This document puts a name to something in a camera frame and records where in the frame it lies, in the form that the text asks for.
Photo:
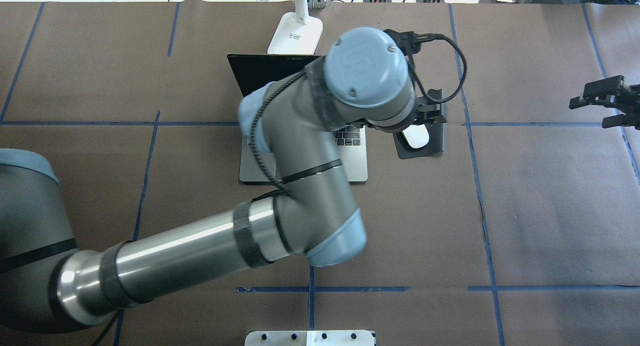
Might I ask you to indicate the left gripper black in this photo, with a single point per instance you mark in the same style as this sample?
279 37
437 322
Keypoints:
431 114

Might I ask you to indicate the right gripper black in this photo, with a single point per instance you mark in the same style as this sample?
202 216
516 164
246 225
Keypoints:
631 100

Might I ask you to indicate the white computer mouse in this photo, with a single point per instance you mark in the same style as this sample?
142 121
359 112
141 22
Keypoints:
416 136

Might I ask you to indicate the black mouse pad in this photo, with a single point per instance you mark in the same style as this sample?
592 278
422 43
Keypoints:
434 149

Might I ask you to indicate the white desk lamp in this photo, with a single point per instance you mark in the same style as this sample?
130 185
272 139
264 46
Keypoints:
298 33

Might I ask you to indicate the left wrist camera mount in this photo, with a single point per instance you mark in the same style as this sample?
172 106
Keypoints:
409 42

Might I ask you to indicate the white pedestal column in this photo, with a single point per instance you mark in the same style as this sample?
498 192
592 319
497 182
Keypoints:
345 337

